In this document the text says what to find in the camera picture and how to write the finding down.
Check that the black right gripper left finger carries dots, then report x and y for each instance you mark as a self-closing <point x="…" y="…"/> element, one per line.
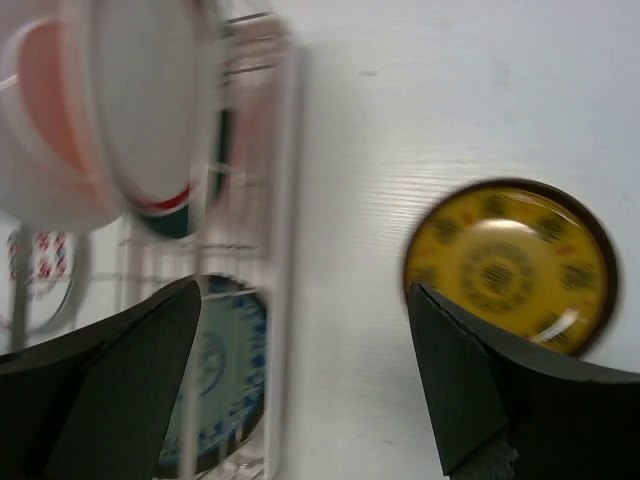
<point x="96" y="403"/>

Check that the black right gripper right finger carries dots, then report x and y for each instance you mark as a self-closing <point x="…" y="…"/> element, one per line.
<point x="502" y="407"/>

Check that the teal blue patterned plate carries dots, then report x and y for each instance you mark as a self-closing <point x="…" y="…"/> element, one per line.
<point x="233" y="367"/>

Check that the white plate red characters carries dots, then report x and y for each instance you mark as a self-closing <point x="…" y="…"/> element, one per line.
<point x="59" y="268"/>

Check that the yellow patterned plate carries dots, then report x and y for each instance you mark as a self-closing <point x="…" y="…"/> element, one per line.
<point x="522" y="255"/>

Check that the plain white plate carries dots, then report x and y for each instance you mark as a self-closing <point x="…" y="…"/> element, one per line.
<point x="53" y="174"/>

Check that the white plate green red rim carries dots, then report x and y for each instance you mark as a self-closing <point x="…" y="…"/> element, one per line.
<point x="148" y="74"/>

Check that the orange plastic plate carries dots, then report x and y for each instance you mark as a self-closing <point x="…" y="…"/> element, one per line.
<point x="46" y="125"/>

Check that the metal wire dish rack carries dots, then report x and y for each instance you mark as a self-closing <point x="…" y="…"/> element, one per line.
<point x="242" y="218"/>

